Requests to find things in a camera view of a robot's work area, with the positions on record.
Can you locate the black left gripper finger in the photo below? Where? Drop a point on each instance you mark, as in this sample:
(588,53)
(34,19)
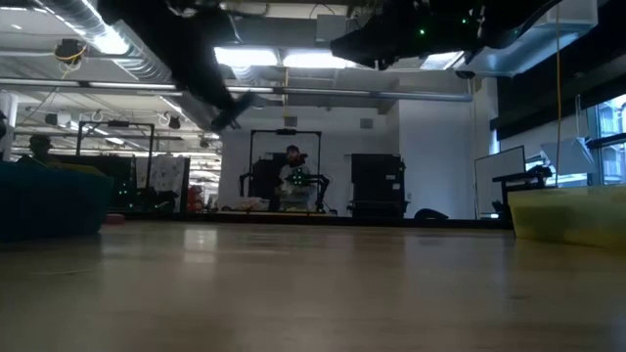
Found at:
(232,111)

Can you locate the blue bin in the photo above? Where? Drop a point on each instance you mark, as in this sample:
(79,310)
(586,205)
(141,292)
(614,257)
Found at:
(49,200)

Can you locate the pink block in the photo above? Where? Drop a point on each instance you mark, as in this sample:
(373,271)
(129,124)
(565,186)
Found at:
(115,218)

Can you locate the yellow block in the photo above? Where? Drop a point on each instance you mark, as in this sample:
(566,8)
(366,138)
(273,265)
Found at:
(73,169)

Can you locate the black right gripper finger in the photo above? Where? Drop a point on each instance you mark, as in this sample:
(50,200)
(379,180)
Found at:
(357,49)

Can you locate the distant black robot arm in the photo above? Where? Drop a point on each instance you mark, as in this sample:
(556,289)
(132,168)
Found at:
(320,183)

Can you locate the white storage box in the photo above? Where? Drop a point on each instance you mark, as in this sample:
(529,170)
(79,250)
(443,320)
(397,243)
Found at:
(249,203)

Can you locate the black frame rig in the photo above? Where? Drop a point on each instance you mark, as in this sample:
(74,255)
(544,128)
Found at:
(286,132)
(117,124)

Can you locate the ceiling air unit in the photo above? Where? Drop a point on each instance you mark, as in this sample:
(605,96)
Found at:
(528,54)

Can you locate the white patterned sheet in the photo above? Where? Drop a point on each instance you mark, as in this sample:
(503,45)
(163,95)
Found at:
(166,173)

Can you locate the whiteboard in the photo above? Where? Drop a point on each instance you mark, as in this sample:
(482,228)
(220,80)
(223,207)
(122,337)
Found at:
(499,178)

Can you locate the black cabinet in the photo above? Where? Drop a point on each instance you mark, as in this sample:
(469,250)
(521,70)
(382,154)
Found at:
(266,181)
(376,183)

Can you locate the ceiling light strip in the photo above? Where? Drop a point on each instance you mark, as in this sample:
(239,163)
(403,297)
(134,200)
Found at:
(107,41)

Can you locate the yellow bin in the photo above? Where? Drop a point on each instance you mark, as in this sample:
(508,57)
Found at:
(567,215)

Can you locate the black bag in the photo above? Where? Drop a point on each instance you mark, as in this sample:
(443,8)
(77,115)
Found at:
(430,214)

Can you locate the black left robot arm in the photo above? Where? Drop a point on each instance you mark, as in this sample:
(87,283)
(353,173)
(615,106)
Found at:
(156,19)

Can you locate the person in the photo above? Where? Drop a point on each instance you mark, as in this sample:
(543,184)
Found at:
(39,149)
(292,163)

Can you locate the ribbed silver air duct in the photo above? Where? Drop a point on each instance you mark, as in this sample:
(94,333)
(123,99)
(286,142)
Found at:
(142,68)

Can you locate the ceiling light panel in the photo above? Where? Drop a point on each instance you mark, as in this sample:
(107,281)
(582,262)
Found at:
(313,59)
(244,56)

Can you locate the black desk equipment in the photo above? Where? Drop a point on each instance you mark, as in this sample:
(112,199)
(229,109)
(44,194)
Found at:
(523,177)

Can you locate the window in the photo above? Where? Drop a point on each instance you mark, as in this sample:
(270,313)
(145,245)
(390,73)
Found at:
(611,142)

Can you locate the grey ceiling pipe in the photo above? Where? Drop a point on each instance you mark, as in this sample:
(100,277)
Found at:
(342,93)

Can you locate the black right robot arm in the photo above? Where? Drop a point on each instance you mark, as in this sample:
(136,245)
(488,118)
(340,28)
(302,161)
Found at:
(499,19)

